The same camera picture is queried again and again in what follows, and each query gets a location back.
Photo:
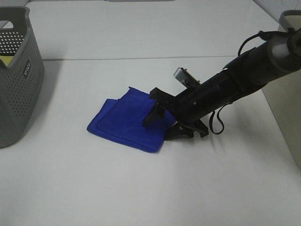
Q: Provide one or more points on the grey perforated plastic basket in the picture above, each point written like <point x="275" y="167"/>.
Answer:
<point x="21" y="80"/>

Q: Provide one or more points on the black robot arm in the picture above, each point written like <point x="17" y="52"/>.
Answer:
<point x="278" y="56"/>

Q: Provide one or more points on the beige plastic basket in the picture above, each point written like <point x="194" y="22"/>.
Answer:
<point x="284" y="98"/>

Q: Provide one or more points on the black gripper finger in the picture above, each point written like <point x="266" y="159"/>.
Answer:
<point x="156" y="113"/>
<point x="178" y="131"/>

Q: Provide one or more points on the yellow cloth in basket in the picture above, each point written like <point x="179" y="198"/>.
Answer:
<point x="6" y="59"/>

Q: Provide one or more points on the blue towel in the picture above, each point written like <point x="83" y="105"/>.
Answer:
<point x="121" y="121"/>

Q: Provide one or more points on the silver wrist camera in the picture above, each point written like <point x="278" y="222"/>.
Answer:
<point x="185" y="78"/>

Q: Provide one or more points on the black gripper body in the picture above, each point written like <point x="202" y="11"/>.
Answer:
<point x="183" y="108"/>

